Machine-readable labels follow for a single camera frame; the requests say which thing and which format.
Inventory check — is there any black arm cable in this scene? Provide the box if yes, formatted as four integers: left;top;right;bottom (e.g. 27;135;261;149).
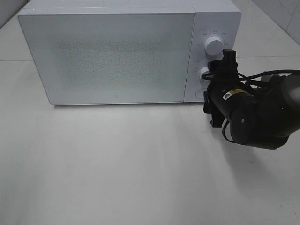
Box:
200;69;298;143

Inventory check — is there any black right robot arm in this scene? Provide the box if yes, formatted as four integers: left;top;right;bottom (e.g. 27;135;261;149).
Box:
202;49;300;150

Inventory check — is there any white timer knob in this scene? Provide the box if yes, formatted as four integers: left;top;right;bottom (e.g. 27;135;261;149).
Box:
199;66;209;83

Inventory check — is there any white microwave oven body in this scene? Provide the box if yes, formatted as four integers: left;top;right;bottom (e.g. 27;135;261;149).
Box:
18;0;242;103

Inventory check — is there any white upper power knob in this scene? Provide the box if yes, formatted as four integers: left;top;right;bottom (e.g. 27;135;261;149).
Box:
204;35;224;56

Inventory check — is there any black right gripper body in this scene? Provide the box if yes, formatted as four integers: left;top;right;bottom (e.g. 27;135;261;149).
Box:
203;67;239;128

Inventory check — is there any white microwave door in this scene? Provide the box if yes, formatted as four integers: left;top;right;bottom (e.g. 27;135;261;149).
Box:
19;13;194;105

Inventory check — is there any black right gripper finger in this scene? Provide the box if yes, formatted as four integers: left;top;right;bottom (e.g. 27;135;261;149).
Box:
221;49;237;69
208;60;223;75

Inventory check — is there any round door release button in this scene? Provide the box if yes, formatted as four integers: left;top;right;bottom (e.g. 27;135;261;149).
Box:
195;88;206;101

